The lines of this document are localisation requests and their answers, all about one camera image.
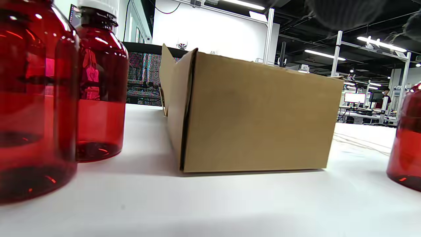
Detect ceiling light strip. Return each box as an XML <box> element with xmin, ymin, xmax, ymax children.
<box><xmin>304</xmin><ymin>49</ymin><xmax>346</xmax><ymax>62</ymax></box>
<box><xmin>357</xmin><ymin>36</ymin><xmax>408</xmax><ymax>53</ymax></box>
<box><xmin>222</xmin><ymin>0</ymin><xmax>265</xmax><ymax>10</ymax></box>

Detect brown cardboard box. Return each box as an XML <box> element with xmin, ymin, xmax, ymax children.
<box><xmin>159</xmin><ymin>43</ymin><xmax>344</xmax><ymax>173</ymax></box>

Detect black mesh office chair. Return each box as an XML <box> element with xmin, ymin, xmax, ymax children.
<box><xmin>122</xmin><ymin>42</ymin><xmax>188</xmax><ymax>106</ymax></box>

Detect red bottle with white cap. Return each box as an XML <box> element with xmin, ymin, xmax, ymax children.
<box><xmin>75</xmin><ymin>0</ymin><xmax>129</xmax><ymax>163</ymax></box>
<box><xmin>0</xmin><ymin>0</ymin><xmax>80</xmax><ymax>204</ymax></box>
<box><xmin>386</xmin><ymin>82</ymin><xmax>421</xmax><ymax>192</ymax></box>

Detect person's left hand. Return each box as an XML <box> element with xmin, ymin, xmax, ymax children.
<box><xmin>304</xmin><ymin>0</ymin><xmax>421</xmax><ymax>41</ymax></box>

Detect white lab workbench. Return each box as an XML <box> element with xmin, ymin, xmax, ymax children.
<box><xmin>338</xmin><ymin>105</ymin><xmax>398</xmax><ymax>125</ymax></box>

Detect white partition board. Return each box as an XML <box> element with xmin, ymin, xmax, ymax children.
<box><xmin>152</xmin><ymin>0</ymin><xmax>281</xmax><ymax>65</ymax></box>

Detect aluminium frame post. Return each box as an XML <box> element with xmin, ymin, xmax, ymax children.
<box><xmin>396</xmin><ymin>52</ymin><xmax>412</xmax><ymax>123</ymax></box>
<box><xmin>262</xmin><ymin>8</ymin><xmax>275</xmax><ymax>65</ymax></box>
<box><xmin>331</xmin><ymin>31</ymin><xmax>343</xmax><ymax>78</ymax></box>

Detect lit computer monitor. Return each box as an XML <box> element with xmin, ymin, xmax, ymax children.
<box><xmin>344</xmin><ymin>92</ymin><xmax>366</xmax><ymax>104</ymax></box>

